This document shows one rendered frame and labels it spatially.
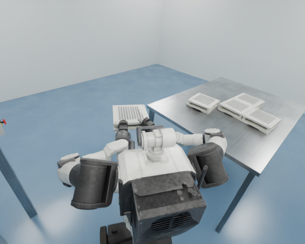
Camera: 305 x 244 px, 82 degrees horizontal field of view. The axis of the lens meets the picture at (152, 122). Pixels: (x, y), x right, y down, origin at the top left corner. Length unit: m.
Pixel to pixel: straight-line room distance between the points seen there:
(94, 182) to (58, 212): 1.53
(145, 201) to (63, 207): 1.64
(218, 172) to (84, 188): 0.46
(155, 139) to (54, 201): 1.76
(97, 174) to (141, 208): 0.18
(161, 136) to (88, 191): 0.28
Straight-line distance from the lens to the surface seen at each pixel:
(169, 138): 0.57
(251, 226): 2.23
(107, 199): 0.63
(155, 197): 0.54
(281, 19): 4.79
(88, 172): 0.60
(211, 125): 1.61
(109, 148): 0.92
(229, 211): 1.75
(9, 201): 2.39
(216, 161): 0.70
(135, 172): 0.59
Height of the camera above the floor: 1.75
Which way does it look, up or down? 34 degrees down
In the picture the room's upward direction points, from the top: 5 degrees clockwise
